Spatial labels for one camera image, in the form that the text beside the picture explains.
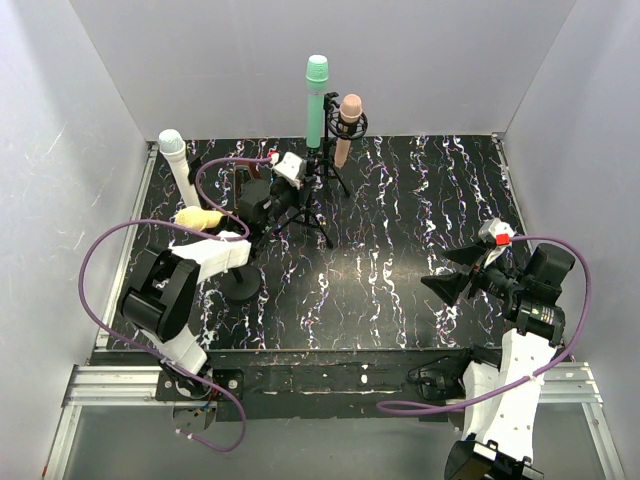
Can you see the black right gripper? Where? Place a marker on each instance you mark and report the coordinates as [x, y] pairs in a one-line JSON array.
[[477, 273]]

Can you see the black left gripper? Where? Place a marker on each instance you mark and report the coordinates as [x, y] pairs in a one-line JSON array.
[[291, 189]]

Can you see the black tripod clip stand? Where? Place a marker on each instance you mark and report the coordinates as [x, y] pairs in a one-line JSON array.
[[305, 217]]

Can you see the black round-base clip stand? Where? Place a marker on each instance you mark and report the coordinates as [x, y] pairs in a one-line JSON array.
[[238, 281], [194, 165]]

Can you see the yellow microphone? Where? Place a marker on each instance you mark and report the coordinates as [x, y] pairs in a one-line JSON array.
[[198, 219]]

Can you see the pink microphone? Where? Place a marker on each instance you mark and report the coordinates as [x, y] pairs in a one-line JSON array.
[[349, 114]]

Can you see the white microphone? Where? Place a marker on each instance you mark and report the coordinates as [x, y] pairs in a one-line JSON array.
[[173, 148]]

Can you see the mint green microphone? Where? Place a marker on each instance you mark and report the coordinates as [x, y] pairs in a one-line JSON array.
[[317, 76]]

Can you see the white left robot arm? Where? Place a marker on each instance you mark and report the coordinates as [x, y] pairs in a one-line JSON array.
[[158, 297]]

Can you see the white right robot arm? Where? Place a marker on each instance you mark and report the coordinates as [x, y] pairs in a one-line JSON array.
[[497, 440]]

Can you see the brown wooden metronome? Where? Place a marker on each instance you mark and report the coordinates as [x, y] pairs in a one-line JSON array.
[[244, 171]]

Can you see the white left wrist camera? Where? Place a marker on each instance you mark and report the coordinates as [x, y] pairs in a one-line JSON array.
[[290, 167]]

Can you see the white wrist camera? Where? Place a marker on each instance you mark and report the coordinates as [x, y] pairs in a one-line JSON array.
[[290, 167], [498, 235]]

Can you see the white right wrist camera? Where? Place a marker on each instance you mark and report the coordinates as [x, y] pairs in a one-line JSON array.
[[498, 235]]

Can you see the black tripod shock-mount stand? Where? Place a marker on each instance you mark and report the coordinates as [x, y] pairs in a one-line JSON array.
[[327, 168]]

